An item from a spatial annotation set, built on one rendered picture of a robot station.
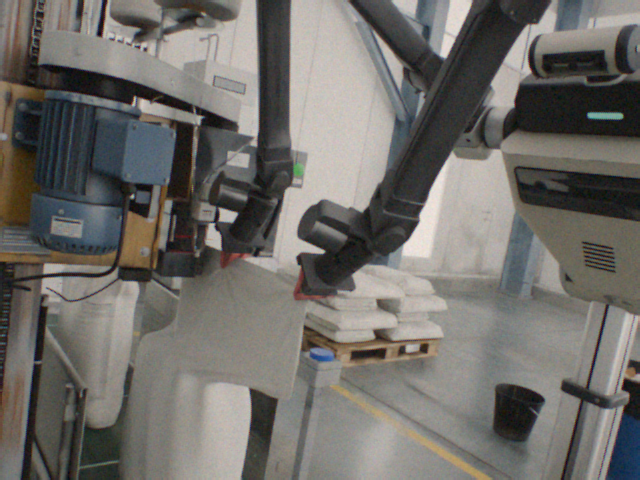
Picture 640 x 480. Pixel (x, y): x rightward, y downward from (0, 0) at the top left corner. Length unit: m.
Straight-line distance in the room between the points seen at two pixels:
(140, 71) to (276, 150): 0.28
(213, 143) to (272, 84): 0.26
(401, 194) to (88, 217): 0.48
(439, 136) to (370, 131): 6.24
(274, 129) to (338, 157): 5.61
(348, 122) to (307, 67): 0.86
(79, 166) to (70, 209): 0.07
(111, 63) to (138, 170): 0.16
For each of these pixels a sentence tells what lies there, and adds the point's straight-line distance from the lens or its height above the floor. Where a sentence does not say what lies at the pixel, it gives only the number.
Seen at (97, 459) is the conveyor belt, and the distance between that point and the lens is 1.76.
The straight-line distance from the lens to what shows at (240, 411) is 1.23.
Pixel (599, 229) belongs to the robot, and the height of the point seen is 1.27.
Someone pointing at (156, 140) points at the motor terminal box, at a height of 1.28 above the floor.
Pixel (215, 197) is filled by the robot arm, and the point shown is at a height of 1.20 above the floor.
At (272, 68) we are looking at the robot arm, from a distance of 0.98.
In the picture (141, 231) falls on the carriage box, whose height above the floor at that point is 1.10.
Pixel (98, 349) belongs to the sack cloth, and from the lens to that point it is 1.85.
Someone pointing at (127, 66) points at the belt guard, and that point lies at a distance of 0.91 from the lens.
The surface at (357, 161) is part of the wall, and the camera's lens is 6.81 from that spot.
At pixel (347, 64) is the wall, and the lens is 6.69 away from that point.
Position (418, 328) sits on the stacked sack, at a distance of 4.51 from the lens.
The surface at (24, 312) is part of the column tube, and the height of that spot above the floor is 0.91.
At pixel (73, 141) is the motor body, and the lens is 0.92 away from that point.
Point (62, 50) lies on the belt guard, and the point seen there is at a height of 1.39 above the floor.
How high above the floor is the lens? 1.26
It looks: 6 degrees down
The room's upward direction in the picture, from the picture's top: 10 degrees clockwise
